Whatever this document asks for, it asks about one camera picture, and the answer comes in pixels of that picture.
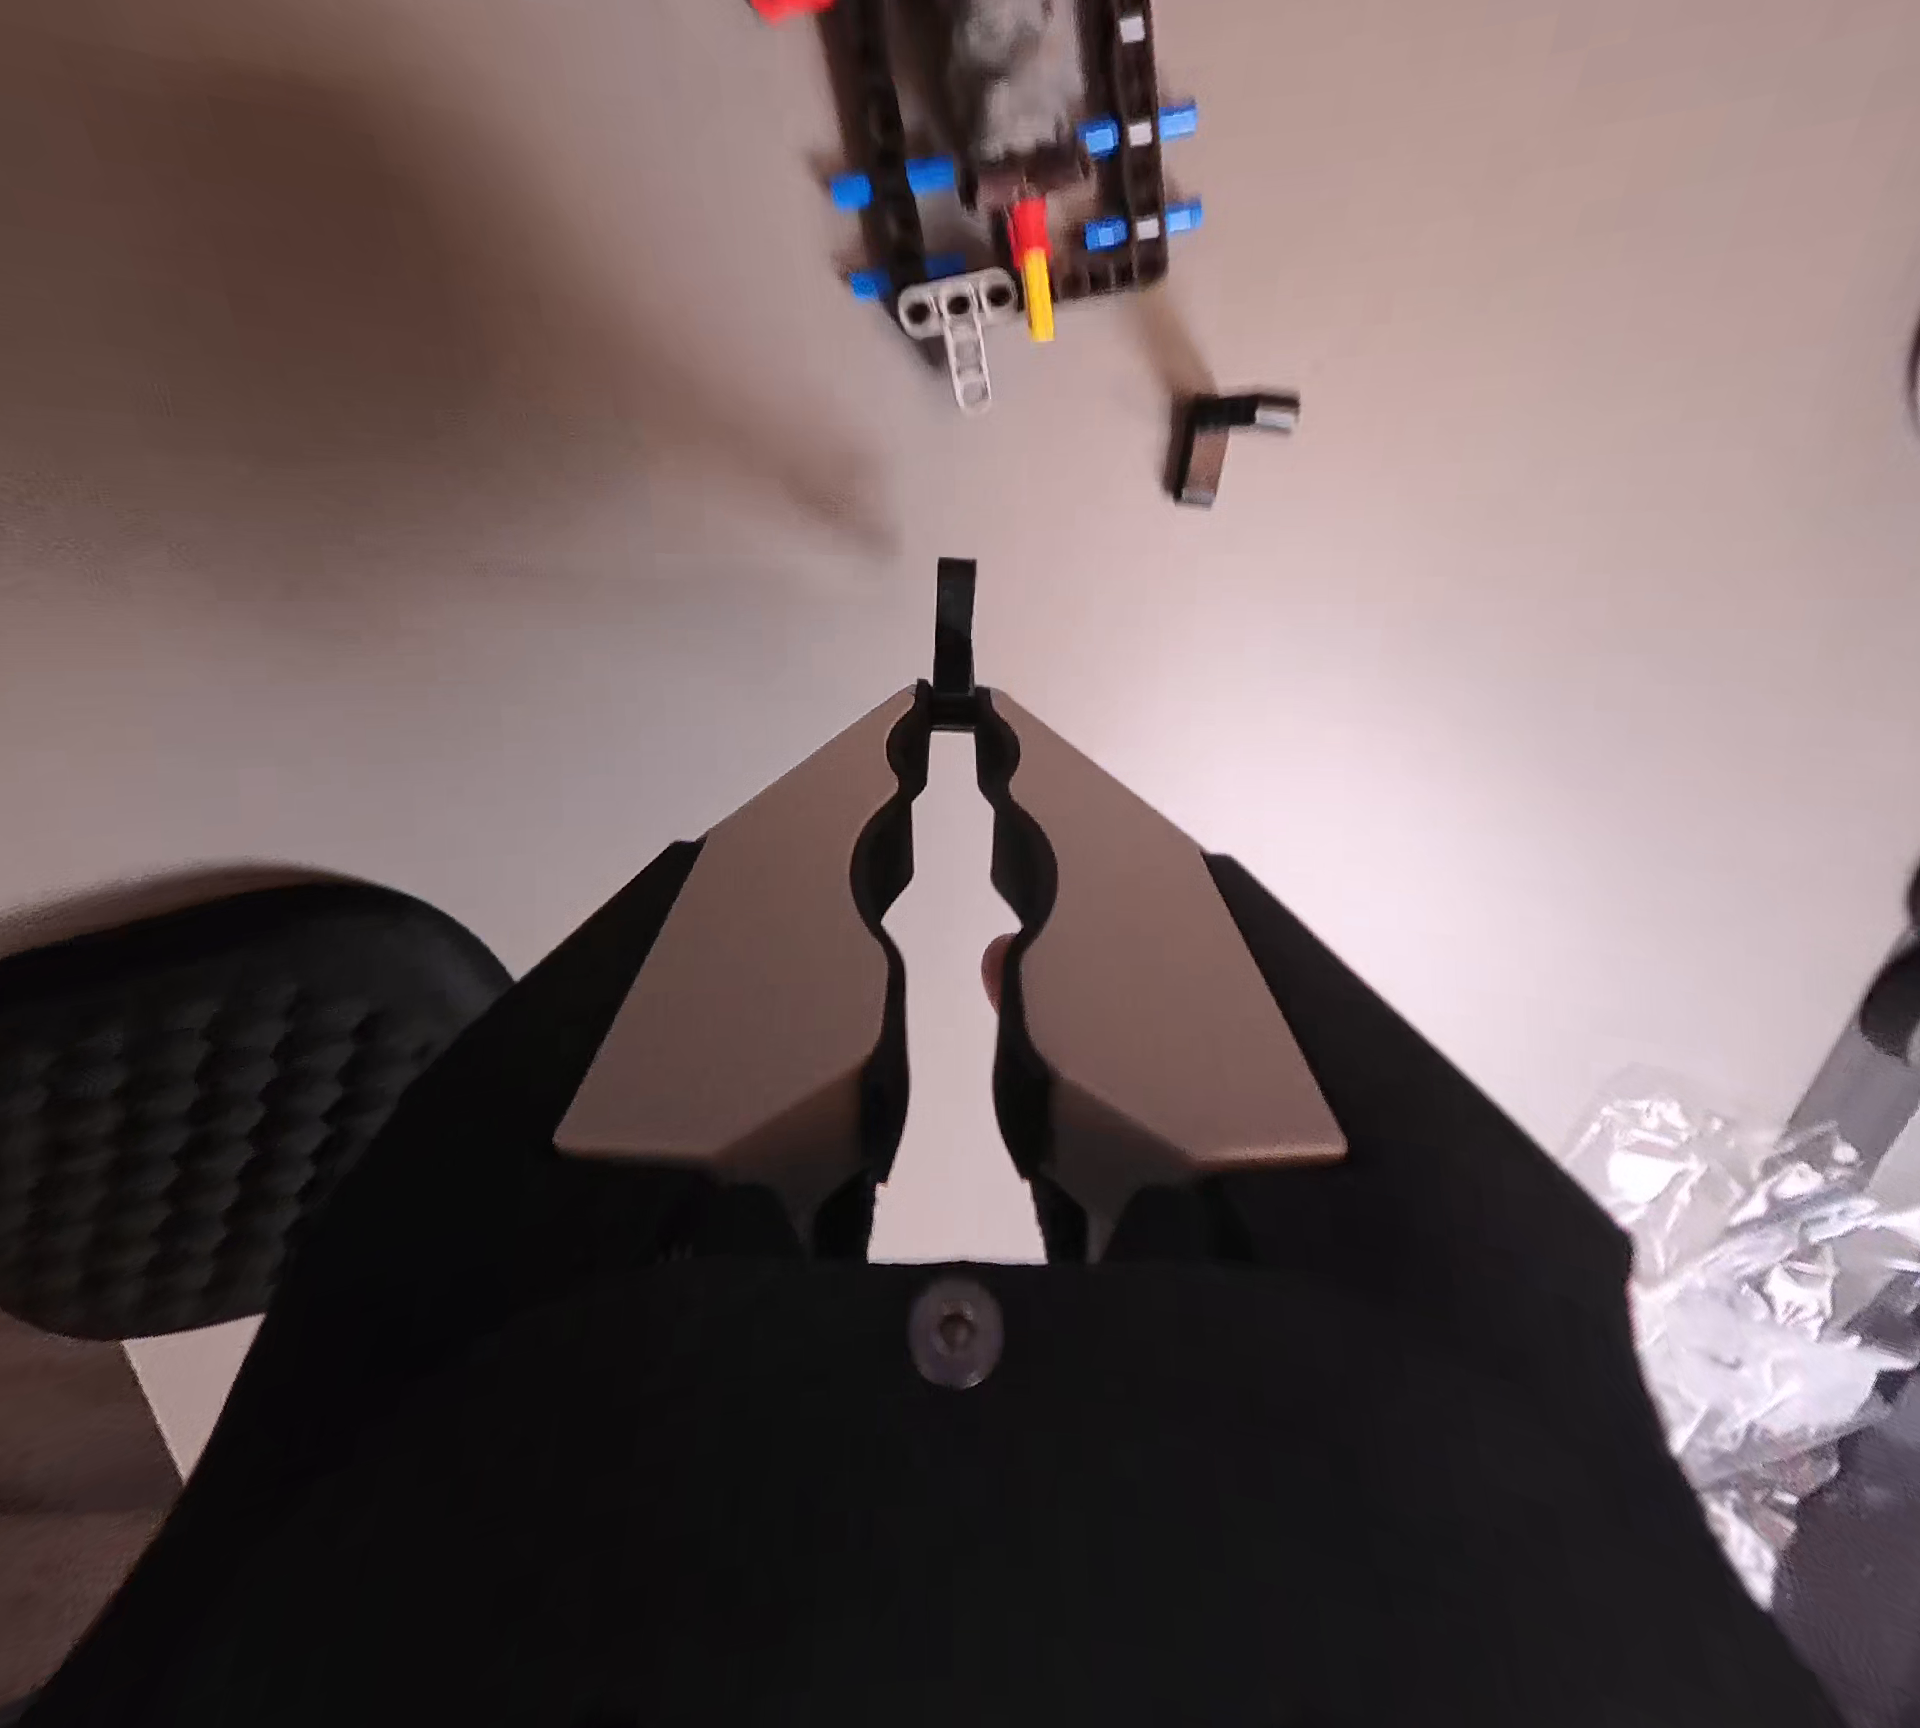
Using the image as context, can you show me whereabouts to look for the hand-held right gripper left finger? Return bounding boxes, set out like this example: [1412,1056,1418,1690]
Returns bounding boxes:
[549,687,918,1262]

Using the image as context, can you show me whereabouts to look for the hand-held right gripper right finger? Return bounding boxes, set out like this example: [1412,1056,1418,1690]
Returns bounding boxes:
[983,687,1353,1265]

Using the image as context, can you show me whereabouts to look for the black lego chassis assembly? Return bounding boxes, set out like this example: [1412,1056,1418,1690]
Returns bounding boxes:
[737,0,1234,419]

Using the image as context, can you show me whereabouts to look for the small black lego beam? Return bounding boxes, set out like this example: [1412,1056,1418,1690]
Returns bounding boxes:
[928,558,986,729]

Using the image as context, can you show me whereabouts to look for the black L-shaped lego beam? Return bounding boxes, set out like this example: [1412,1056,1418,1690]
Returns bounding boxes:
[1167,390,1298,515]

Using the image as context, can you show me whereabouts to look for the black mesh chair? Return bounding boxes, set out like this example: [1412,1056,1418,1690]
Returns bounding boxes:
[0,869,518,1345]

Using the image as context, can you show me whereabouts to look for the crumpled clear plastic bags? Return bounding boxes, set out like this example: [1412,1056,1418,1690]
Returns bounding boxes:
[1560,1092,1920,1611]

